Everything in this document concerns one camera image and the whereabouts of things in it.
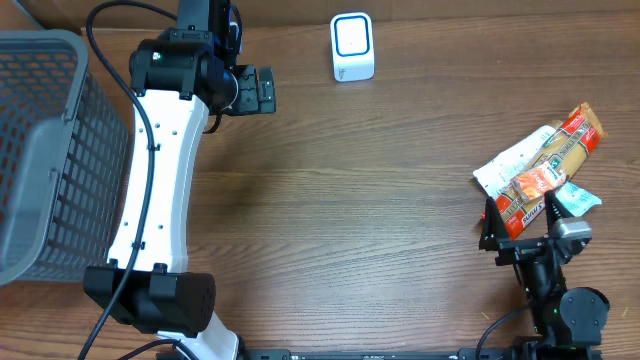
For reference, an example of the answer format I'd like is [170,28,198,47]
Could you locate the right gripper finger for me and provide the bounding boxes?
[479,197,511,251]
[544,190,573,234]

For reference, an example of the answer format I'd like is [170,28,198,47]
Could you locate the teal snack packet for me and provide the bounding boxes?
[556,182,602,217]

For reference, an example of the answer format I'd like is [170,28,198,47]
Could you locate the orange small snack box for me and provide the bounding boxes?
[511,161,568,202]

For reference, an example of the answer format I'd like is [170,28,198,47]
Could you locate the white cosmetic tube gold cap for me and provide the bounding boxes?
[472,121,561,199]

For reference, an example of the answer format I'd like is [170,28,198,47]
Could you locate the orange spaghetti pack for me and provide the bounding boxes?
[473,102,606,240]

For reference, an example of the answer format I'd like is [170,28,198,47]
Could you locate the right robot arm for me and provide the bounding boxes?
[474,191,610,359]

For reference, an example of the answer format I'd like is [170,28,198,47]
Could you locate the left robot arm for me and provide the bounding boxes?
[83,0,276,360]

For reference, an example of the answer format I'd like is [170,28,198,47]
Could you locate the white barcode scanner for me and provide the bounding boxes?
[329,12,375,82]

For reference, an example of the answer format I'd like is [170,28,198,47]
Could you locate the grey plastic mesh basket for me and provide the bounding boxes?
[1,30,130,284]

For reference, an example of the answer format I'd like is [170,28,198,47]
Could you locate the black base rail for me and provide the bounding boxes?
[239,348,524,360]

